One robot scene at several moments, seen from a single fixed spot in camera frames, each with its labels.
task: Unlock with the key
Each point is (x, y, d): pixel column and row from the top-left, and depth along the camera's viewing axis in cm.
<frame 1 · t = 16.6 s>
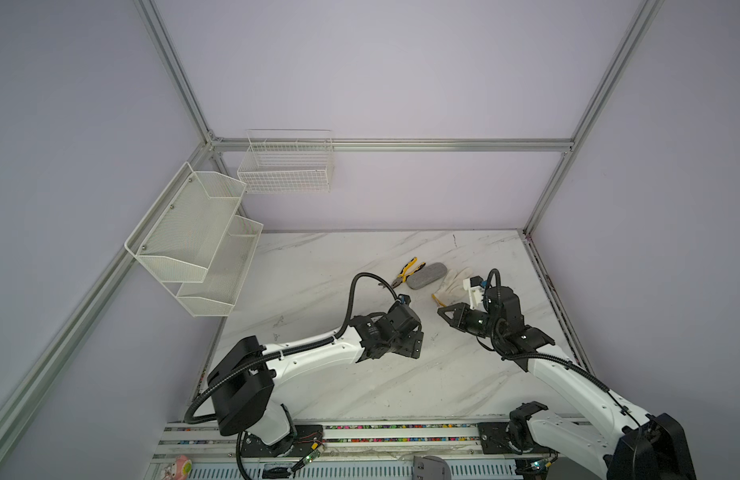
left hand: (405, 340, 80), fingers open
right hand: (437, 310, 79), fingers closed
yellow black pliers: (405, 273, 109), on the table
lower white mesh shelf: (216, 300, 78), point 21 cm above the table

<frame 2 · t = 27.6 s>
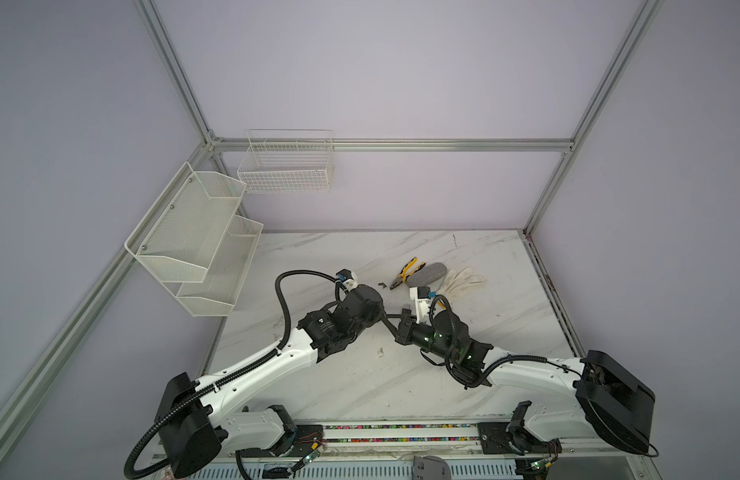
left hand: (379, 303, 76), fingers open
right hand: (379, 319, 74), fingers closed
the named things where they were.

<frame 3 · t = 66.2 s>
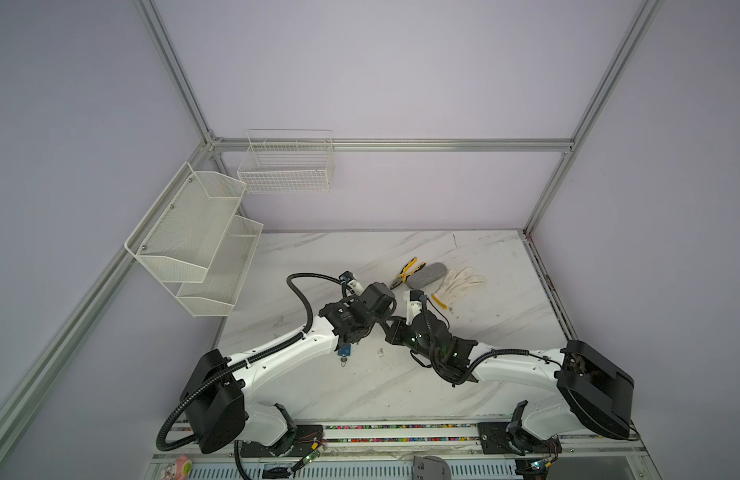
left hand: (379, 305, 80), fingers open
right hand: (376, 319, 79), fingers closed
the named things where they were.

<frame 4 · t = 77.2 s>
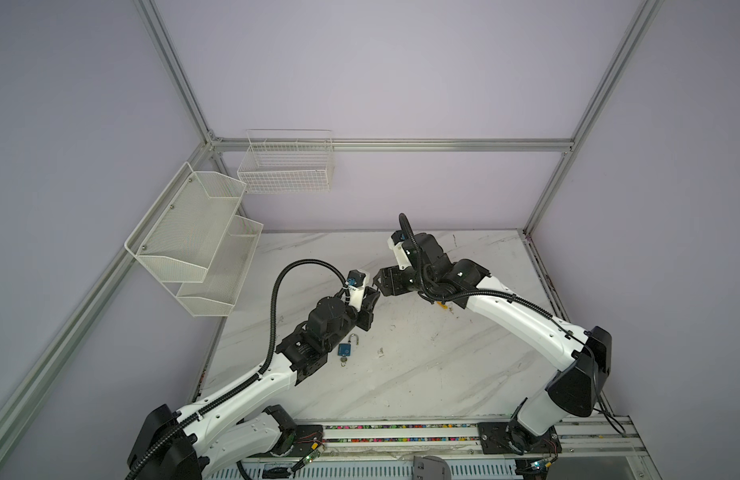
left hand: (371, 292, 75), fingers open
right hand: (381, 276, 75), fingers open
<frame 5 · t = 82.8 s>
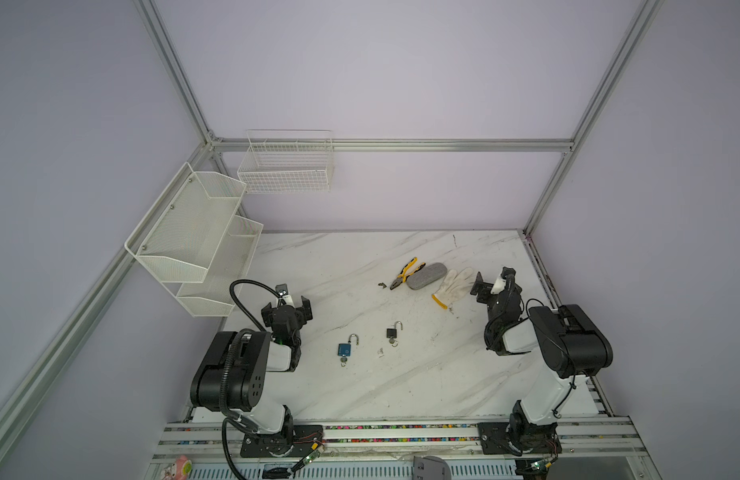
left hand: (286, 301, 93), fingers open
right hand: (493, 273, 94), fingers open
black padlock: (392, 332, 95), on the table
